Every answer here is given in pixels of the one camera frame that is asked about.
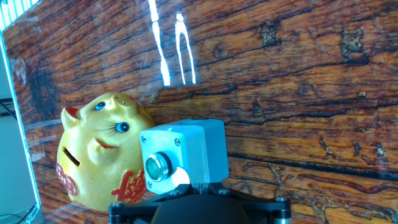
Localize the grey push button box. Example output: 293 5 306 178
139 118 230 195

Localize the wood pattern table mat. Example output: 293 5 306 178
1 0 398 224

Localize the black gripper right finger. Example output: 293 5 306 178
198 182 293 224

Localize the golden piggy bank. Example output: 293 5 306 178
55 92 156 212

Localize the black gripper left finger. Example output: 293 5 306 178
108 182 198 224

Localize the silver coin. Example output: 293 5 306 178
170 166 191 187

